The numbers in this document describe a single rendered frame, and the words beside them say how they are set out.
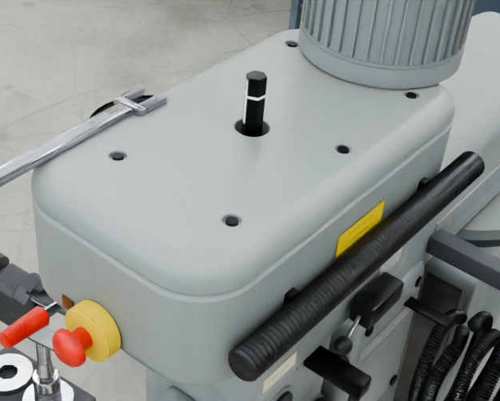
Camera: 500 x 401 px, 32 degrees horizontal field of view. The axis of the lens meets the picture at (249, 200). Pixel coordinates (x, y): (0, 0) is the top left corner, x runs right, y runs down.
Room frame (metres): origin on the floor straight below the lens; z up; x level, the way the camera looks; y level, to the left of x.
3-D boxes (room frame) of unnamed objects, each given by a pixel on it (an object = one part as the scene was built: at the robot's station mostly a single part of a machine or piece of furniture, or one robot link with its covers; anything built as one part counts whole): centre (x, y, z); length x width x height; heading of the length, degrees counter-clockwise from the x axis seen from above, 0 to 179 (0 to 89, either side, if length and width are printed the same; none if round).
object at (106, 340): (0.58, 0.14, 1.76); 0.06 x 0.02 x 0.06; 54
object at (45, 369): (0.99, 0.32, 1.26); 0.03 x 0.03 x 0.11
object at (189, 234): (0.78, 0.00, 1.81); 0.47 x 0.26 x 0.16; 144
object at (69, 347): (0.56, 0.15, 1.76); 0.04 x 0.03 x 0.04; 54
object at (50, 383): (0.99, 0.32, 1.20); 0.05 x 0.05 x 0.01
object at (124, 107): (0.71, 0.18, 1.89); 0.24 x 0.04 x 0.01; 146
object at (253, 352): (0.71, -0.13, 1.79); 0.45 x 0.04 x 0.04; 144
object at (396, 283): (0.74, -0.14, 1.66); 0.12 x 0.04 x 0.04; 144
